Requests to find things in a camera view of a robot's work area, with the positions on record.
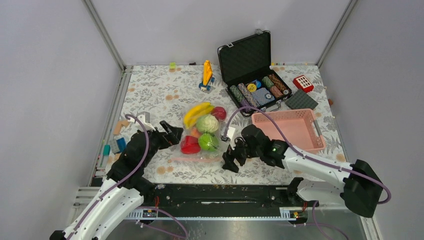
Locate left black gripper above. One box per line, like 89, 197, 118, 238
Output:
140, 120, 183, 167

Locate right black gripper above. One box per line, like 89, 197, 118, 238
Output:
222, 134, 262, 174

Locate yellow toy bananas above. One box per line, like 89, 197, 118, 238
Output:
183, 102, 215, 129

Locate red toy pepper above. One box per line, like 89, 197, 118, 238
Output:
180, 135, 202, 155

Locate clear pink zip bag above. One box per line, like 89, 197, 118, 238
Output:
170, 101, 228, 163

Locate green toy cabbage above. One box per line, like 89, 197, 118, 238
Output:
195, 114, 220, 133

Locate pink plastic basket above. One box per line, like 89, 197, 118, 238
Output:
251, 108, 327, 154

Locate black poker chip case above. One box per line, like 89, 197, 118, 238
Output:
217, 29, 293, 111

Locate toy peach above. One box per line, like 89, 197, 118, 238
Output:
189, 127, 202, 138

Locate red toy pomegranate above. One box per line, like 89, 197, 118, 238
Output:
210, 106, 227, 122

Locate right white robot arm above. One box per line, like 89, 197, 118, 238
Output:
221, 124, 383, 218

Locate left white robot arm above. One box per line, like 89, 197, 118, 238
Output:
49, 119, 184, 240

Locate blue building block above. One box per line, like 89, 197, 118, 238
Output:
116, 137, 127, 153

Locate grey building block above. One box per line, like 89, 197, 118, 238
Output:
108, 139, 121, 154

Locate tan wooden block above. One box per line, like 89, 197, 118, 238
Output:
114, 153, 121, 161

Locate yellow toy crane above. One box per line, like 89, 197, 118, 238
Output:
198, 60, 215, 92

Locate teal block at edge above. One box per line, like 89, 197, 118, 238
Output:
102, 144, 111, 156

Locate grey building baseplate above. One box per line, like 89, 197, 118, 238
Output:
285, 90, 318, 110

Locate red window block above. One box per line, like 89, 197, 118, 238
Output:
292, 75, 315, 93

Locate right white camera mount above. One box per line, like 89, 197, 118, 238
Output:
221, 126, 236, 142

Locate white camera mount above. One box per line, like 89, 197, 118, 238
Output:
133, 111, 155, 132
221, 126, 236, 142

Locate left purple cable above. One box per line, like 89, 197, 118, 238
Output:
66, 114, 190, 240

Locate purple cable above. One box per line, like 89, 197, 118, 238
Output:
222, 105, 392, 240
66, 114, 190, 240

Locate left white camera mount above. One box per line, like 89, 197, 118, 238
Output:
133, 111, 155, 132

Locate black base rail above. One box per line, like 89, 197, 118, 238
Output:
91, 177, 319, 220

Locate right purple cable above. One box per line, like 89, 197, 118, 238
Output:
222, 105, 392, 240

